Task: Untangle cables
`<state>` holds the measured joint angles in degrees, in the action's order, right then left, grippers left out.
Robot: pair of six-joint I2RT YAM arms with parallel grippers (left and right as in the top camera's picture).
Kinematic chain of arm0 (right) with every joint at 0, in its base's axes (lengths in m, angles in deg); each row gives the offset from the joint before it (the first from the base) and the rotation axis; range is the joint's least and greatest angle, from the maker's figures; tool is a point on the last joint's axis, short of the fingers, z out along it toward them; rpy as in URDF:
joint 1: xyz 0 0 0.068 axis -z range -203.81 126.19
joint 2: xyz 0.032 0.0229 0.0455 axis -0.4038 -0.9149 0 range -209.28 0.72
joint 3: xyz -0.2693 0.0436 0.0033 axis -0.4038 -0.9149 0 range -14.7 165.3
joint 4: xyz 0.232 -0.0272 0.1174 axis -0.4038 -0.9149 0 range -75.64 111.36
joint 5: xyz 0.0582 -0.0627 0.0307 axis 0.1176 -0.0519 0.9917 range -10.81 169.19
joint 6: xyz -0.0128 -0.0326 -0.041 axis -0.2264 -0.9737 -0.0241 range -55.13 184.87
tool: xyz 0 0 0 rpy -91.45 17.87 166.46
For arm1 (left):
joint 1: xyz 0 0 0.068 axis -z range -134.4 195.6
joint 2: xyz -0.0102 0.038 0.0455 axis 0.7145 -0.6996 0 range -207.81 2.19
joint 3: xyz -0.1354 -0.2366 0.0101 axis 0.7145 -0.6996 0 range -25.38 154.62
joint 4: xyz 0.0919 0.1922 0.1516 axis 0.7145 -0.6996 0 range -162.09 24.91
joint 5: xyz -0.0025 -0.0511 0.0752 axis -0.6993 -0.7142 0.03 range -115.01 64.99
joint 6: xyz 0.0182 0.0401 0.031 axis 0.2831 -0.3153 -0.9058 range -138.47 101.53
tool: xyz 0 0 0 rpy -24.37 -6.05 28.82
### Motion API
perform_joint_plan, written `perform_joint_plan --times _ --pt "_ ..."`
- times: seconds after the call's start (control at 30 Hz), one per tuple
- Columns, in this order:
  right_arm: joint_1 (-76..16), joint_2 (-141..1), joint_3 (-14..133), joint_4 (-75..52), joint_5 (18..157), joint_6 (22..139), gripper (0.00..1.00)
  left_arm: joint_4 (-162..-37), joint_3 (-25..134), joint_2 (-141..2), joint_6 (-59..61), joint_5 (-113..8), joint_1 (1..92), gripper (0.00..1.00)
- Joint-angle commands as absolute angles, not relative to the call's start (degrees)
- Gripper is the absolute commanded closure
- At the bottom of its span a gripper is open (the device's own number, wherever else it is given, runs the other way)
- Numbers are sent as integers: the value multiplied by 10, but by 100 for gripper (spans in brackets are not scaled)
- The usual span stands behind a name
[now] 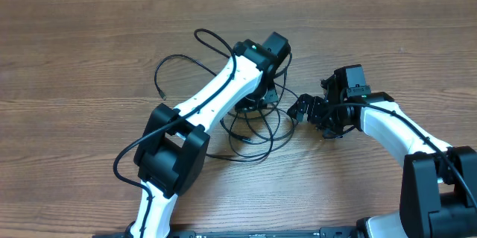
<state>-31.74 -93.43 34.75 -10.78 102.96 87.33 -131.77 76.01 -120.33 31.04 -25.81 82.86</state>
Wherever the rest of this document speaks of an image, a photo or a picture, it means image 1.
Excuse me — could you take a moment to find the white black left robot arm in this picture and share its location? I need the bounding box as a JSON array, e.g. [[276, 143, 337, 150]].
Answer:
[[117, 32, 291, 237]]

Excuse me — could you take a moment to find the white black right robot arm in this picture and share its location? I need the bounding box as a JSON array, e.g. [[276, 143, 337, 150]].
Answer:
[[287, 93, 476, 237]]

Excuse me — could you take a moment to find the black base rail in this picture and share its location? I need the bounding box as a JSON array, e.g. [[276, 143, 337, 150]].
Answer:
[[168, 226, 365, 238]]

